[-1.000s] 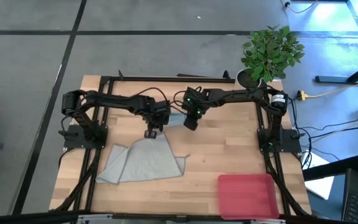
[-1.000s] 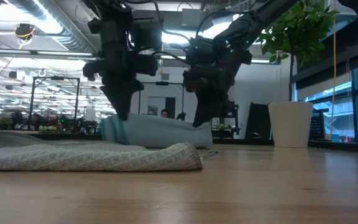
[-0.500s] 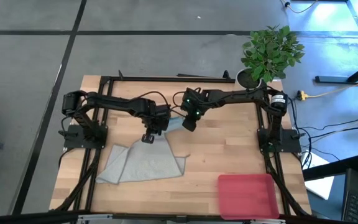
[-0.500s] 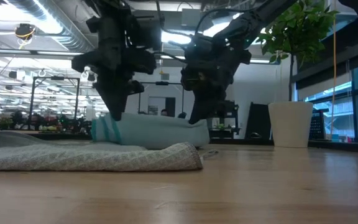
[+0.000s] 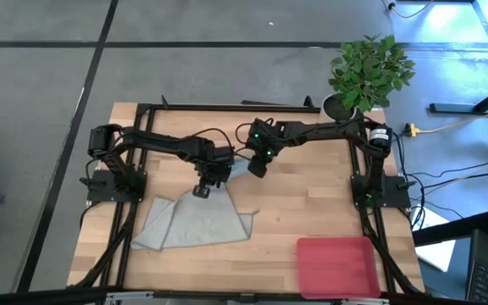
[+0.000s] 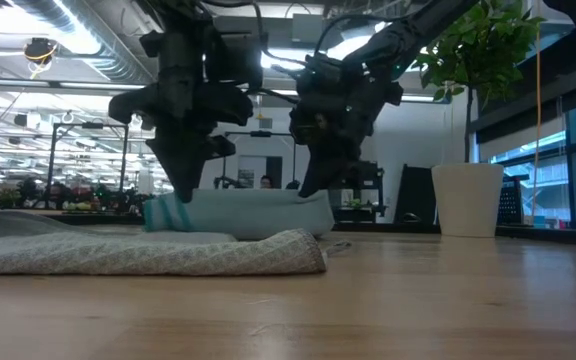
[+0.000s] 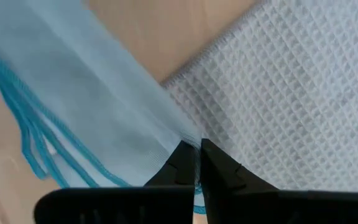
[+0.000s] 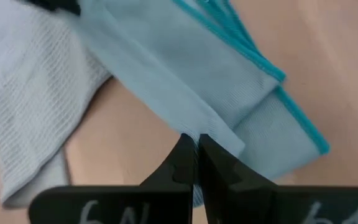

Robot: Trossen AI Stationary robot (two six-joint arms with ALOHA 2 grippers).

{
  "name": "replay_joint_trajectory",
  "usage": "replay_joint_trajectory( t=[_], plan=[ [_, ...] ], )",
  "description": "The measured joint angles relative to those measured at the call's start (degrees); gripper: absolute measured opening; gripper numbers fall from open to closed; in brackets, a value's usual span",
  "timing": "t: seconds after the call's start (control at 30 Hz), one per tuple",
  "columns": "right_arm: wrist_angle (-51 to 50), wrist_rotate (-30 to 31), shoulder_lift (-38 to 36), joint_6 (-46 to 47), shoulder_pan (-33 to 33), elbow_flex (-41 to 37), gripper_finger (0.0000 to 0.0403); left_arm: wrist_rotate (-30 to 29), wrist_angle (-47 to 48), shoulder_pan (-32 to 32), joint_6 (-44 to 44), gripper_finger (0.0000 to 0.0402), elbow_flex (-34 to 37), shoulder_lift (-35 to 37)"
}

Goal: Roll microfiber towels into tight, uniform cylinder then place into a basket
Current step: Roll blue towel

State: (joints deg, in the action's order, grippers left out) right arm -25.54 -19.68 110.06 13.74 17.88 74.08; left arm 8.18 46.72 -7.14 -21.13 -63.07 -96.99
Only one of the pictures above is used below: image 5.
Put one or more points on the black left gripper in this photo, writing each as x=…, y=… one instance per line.
x=216, y=163

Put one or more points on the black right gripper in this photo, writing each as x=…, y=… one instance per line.
x=265, y=142

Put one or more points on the light blue microfiber towel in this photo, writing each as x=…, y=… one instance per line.
x=240, y=169

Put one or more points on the grey waffle microfiber towel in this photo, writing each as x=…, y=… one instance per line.
x=197, y=220

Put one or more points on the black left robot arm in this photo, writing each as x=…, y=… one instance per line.
x=163, y=142

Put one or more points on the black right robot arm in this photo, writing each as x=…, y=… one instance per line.
x=333, y=129

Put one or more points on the red plastic basket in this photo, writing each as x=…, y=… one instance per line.
x=337, y=267

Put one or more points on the white plant pot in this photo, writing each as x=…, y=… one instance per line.
x=333, y=108

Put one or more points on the green leafy plant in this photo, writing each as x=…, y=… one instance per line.
x=371, y=68

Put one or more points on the white sheet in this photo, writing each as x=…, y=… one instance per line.
x=436, y=250

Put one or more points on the black desk bar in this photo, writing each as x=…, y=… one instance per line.
x=451, y=231

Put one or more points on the black desk leg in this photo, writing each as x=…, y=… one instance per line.
x=473, y=106

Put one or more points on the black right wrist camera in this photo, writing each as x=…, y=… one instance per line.
x=257, y=168

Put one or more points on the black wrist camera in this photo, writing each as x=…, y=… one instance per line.
x=257, y=168
x=201, y=191

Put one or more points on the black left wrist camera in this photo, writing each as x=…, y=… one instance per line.
x=201, y=191

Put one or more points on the black aluminium table frame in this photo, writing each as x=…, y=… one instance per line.
x=227, y=108

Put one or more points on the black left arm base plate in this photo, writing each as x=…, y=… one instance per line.
x=100, y=195

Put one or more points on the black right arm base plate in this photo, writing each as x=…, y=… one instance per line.
x=396, y=190

